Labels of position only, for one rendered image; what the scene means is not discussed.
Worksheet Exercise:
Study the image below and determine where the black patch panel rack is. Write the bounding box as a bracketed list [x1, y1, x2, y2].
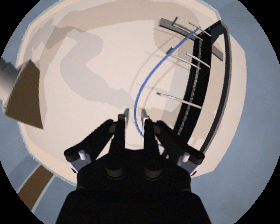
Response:
[156, 16, 232, 154]

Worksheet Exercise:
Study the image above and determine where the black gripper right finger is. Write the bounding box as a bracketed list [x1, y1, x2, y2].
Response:
[141, 109, 205, 178]

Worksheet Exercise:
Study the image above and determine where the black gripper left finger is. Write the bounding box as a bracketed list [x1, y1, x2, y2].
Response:
[64, 108, 129, 177]

